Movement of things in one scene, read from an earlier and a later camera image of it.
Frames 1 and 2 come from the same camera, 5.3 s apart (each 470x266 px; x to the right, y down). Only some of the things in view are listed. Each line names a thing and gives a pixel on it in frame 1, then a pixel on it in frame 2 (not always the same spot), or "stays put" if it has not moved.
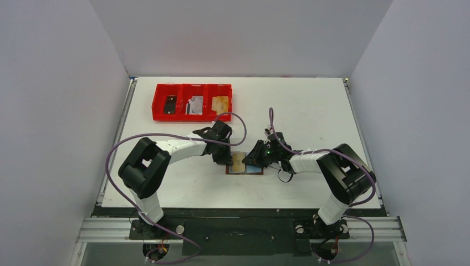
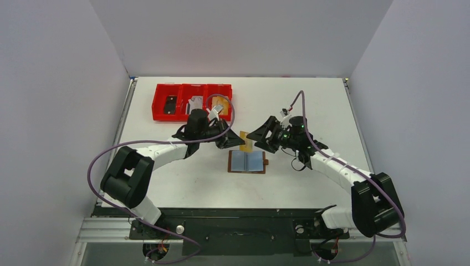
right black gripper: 257,154 -> 271,133
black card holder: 170,105 stays put
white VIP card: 194,106 stays put
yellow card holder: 220,104 stays put
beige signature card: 238,166 -> 248,147
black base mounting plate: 239,232 stays put
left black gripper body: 222,155 -> 218,127
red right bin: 215,90 stays put
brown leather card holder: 239,167 stays put
